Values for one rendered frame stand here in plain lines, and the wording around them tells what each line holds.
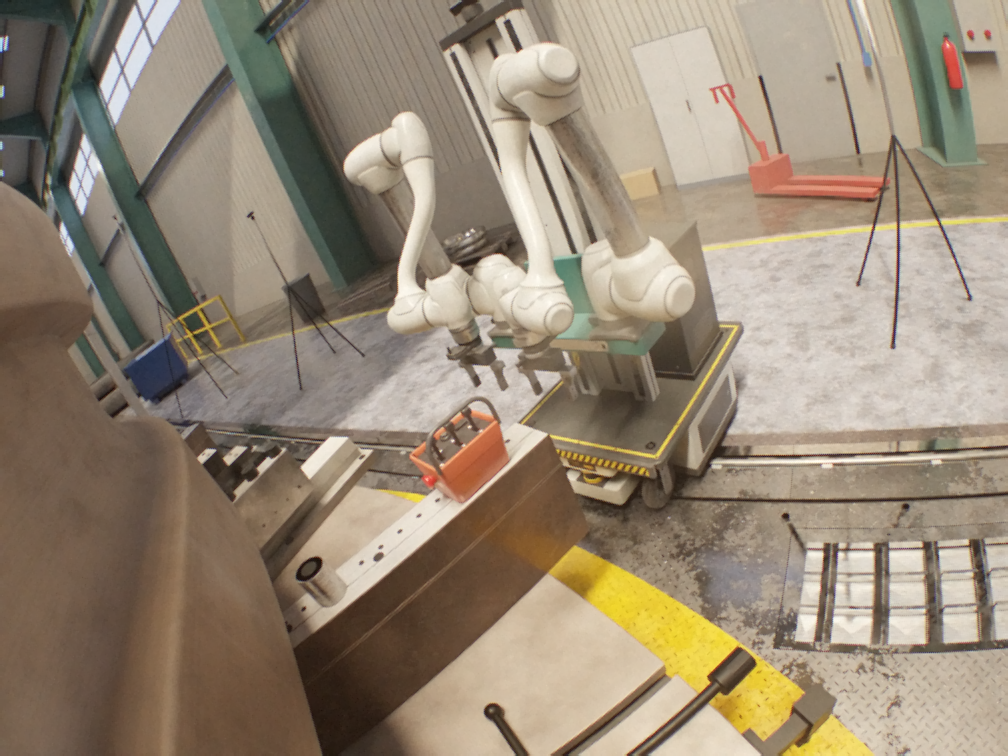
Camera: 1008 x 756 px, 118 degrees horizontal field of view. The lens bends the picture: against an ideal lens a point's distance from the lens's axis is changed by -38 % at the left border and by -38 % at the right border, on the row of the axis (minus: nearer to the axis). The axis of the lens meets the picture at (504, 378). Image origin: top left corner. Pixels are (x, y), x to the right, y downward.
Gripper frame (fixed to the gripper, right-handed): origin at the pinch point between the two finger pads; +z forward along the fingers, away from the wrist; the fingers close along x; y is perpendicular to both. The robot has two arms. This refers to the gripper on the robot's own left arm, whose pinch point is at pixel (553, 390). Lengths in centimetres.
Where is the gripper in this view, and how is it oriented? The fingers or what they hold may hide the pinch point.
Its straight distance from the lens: 141.8
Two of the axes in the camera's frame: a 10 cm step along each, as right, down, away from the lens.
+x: 6.9, 0.7, -7.2
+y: -6.2, 5.7, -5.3
